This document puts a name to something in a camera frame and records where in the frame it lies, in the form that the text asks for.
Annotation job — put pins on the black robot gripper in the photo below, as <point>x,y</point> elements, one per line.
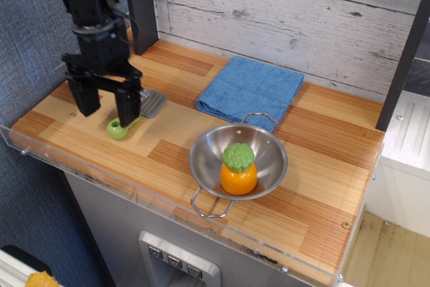
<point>102,63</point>

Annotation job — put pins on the green handled grey toy spatula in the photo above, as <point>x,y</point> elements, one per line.
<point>151,103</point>

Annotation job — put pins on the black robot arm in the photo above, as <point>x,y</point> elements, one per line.
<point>93,12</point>

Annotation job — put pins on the blue folded cloth napkin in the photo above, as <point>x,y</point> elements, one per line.
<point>252,91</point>

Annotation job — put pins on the orange toy carrot green top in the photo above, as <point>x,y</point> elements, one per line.
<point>238,173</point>

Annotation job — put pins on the grey toy fridge cabinet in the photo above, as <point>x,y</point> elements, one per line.
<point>115,220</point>

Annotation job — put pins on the silver dispenser button panel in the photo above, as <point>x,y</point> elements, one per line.
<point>168,264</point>

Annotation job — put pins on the white black box bottom left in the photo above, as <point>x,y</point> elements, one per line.
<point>17,265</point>

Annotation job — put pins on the yellow toy at bottom left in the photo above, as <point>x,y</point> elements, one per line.
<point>41,279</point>

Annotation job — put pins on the clear acrylic table guard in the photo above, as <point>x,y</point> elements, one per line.
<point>331,144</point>

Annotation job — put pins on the white toy sink counter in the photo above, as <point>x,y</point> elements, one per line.
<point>399,189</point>

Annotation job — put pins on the dark left upright post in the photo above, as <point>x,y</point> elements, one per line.
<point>144,27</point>

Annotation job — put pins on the dark upright post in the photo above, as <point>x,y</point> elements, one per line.
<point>144,27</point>
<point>406,59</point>

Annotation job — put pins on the small steel two-handled bowl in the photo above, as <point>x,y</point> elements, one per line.
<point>205,161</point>

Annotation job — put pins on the dark right upright post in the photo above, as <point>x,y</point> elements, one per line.
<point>406,59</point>

